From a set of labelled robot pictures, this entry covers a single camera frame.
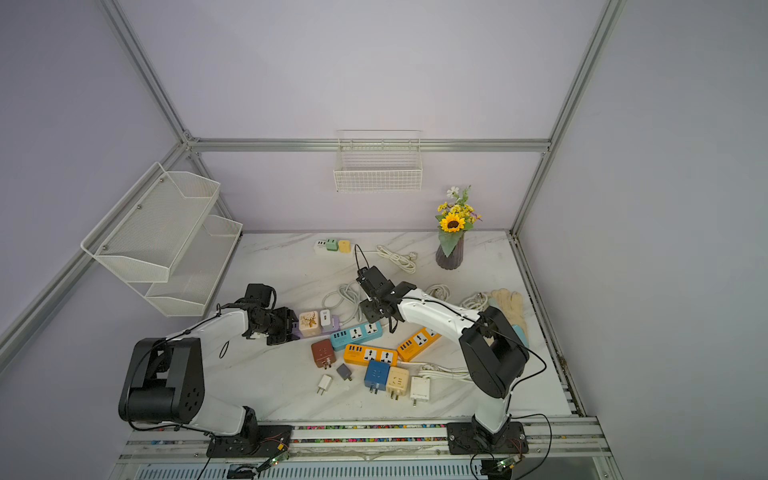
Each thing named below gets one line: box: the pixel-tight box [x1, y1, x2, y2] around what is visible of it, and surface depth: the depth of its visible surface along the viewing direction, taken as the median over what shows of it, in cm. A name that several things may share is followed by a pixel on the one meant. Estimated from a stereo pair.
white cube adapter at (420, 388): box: [410, 376, 431, 401], surface depth 82 cm
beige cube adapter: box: [386, 366, 410, 401], surface depth 80 cm
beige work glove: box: [490, 288, 529, 348], surface depth 103 cm
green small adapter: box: [326, 238, 339, 252], surface depth 110 cm
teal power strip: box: [330, 321, 383, 351], surface depth 92 cm
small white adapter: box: [320, 309, 331, 327], surface depth 89 cm
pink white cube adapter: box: [298, 311, 321, 337], surface depth 88 cm
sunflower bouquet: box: [436, 185, 483, 258], surface depth 92 cm
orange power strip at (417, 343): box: [397, 327, 442, 362], surface depth 90 cm
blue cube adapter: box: [364, 360, 391, 395], surface depth 81 cm
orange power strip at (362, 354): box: [343, 344, 399, 366], surface depth 88 cm
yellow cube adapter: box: [339, 240, 351, 254], surface depth 112 cm
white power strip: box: [314, 240, 355, 255], surface depth 115 cm
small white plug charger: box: [316, 374, 332, 396], surface depth 83 cm
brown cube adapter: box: [311, 339, 337, 370], surface depth 86 cm
